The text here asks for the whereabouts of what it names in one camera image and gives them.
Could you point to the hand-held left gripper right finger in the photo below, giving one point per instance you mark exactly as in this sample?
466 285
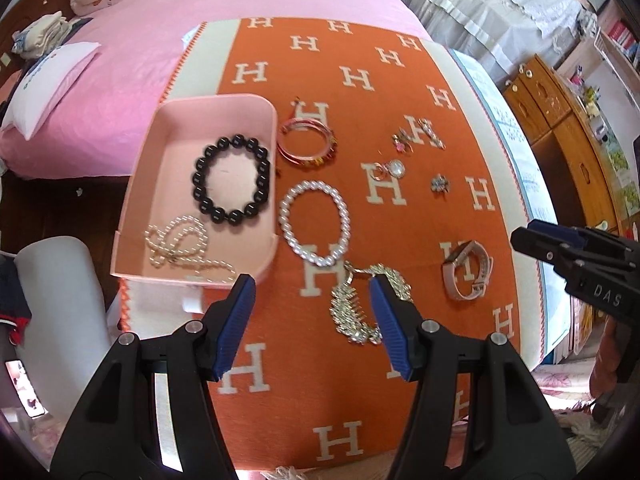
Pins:
390 320

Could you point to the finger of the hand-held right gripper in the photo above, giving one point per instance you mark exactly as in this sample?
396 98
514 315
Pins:
537 245
560 231

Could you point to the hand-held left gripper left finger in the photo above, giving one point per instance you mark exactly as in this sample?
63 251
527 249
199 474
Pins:
235 320

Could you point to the round pearl brooch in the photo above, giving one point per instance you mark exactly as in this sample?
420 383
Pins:
397 168

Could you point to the red and pink bangles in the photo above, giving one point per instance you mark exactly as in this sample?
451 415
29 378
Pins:
320 160

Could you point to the pink jewelry box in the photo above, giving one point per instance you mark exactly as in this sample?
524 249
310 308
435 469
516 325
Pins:
175 125

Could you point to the person's right forearm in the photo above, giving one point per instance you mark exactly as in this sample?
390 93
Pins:
602 360

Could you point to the white quilt with blue print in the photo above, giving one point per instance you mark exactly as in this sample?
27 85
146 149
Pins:
520 160

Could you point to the wooden cabinet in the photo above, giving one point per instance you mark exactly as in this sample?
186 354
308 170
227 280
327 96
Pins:
565 145

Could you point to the small flower brooch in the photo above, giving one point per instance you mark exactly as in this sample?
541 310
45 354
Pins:
440 183

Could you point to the pink gem earrings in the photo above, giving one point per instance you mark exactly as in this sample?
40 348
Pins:
400 146

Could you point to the white chair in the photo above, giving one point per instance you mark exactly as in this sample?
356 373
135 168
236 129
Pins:
65 310

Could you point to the bookshelf with books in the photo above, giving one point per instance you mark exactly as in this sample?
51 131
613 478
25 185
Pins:
622 35

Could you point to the orange printed blanket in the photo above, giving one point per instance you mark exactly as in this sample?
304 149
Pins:
280 105

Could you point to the red and navy garment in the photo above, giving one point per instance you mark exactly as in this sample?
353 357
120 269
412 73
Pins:
12 305

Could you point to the white lace cloth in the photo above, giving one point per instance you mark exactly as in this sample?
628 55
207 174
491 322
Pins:
480 5

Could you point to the white pillow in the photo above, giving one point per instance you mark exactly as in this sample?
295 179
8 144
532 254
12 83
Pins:
50 85

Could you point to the pink bed sheet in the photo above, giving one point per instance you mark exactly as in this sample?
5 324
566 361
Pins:
150 10

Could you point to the folded light clothes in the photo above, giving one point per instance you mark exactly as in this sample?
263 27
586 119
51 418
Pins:
40 32

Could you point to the dark wooden headboard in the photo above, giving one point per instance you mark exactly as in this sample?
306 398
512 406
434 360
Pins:
30 0

